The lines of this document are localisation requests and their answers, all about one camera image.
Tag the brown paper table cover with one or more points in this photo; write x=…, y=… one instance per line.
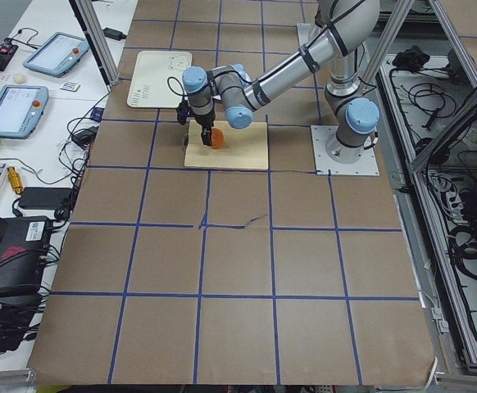
x=177, y=275

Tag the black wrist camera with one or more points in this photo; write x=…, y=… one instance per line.
x=183, y=112

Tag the blue teach pendant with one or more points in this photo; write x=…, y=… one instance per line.
x=21, y=108
x=58, y=55

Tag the far blue teach pendant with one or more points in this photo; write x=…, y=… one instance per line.
x=58, y=55

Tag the wooden cutting board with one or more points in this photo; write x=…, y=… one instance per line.
x=241, y=149

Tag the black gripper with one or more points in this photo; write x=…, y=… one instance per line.
x=204, y=121

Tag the near blue teach pendant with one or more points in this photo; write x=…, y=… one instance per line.
x=21, y=108

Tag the cream bear tray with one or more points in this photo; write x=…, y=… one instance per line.
x=149, y=87

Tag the aluminium side frame rail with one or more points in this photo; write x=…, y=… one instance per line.
x=431, y=123

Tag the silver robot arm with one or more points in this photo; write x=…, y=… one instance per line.
x=344, y=25

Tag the black computer box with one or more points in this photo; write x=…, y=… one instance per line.
x=24, y=248

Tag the gold metal cylinder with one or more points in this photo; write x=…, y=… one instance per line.
x=15, y=180

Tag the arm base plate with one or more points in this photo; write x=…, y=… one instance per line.
x=310, y=37
x=333, y=158

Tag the aluminium frame post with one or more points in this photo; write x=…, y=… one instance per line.
x=90, y=26

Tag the black power adapter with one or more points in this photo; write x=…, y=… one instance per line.
x=43, y=198

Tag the orange fruit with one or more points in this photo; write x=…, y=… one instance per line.
x=217, y=139

